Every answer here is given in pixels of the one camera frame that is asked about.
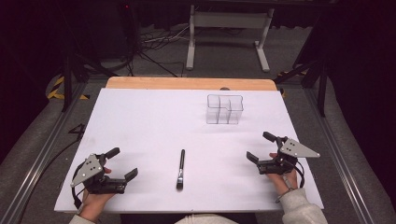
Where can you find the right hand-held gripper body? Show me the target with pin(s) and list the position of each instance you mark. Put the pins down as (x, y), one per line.
(294, 150)

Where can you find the black tripod stand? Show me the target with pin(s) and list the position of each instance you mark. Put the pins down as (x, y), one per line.
(322, 90)
(67, 84)

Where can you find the person's left hand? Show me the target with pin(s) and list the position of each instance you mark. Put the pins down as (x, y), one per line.
(93, 205)

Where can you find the black computer tower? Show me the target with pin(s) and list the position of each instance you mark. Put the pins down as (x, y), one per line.
(129, 28)

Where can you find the white table board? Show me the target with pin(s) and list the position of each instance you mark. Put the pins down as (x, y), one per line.
(149, 130)

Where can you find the black makeup brush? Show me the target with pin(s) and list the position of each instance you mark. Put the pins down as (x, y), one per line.
(181, 168)

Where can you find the person's right hand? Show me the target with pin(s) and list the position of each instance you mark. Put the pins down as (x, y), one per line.
(281, 184)

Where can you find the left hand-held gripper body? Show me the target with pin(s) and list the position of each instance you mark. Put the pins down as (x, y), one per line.
(93, 179)

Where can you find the person's light clothing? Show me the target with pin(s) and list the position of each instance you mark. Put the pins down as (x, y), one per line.
(205, 219)

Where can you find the clear acrylic organizer box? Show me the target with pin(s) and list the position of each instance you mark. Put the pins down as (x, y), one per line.
(224, 109)

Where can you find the white metal stand frame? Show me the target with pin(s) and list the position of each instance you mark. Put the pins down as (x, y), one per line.
(229, 20)

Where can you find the aluminium floor rail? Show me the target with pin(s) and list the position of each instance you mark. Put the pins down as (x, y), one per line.
(40, 155)
(342, 161)

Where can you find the yellow black floor tape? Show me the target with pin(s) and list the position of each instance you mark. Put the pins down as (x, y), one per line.
(57, 93)

